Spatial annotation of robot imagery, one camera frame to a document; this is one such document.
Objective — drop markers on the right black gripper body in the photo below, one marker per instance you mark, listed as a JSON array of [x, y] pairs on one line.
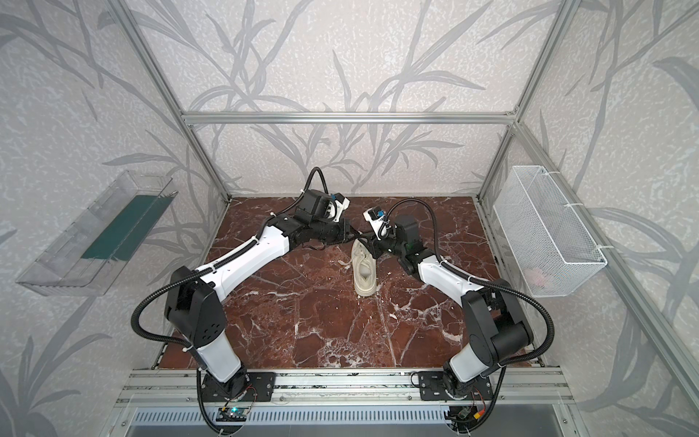
[[380, 240]]

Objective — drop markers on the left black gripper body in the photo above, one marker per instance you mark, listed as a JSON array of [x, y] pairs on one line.
[[339, 231]]

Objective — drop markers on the cream white sneaker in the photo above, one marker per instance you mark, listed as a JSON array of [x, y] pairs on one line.
[[365, 285]]

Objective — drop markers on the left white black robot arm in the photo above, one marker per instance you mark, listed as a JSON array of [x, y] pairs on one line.
[[195, 298]]

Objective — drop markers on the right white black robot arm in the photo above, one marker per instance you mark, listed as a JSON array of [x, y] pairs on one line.
[[495, 322]]

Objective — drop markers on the pink object in basket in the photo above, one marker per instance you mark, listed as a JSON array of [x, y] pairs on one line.
[[537, 278]]

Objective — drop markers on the right wiring connector bundle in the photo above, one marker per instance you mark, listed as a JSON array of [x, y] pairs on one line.
[[464, 414]]

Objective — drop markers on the green lit circuit board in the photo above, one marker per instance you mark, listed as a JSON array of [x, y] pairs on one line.
[[228, 415]]

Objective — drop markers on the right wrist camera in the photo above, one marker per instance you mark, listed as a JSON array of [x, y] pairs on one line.
[[379, 221]]

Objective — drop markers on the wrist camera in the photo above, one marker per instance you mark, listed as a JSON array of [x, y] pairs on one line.
[[379, 221], [337, 206]]

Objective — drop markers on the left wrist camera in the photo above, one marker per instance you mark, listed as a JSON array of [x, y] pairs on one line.
[[337, 206]]

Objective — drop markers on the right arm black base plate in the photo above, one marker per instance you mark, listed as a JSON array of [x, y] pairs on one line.
[[438, 386]]

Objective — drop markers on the white wire mesh basket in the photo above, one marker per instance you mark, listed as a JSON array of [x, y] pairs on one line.
[[544, 231]]

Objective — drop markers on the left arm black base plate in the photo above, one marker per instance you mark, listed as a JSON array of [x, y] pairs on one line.
[[254, 386]]

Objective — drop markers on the clear plastic wall bin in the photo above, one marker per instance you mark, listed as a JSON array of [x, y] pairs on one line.
[[87, 258]]

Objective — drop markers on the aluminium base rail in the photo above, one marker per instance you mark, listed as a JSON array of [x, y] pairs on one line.
[[373, 396]]

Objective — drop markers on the aluminium frame cage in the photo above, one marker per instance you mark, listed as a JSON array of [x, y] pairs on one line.
[[669, 348]]

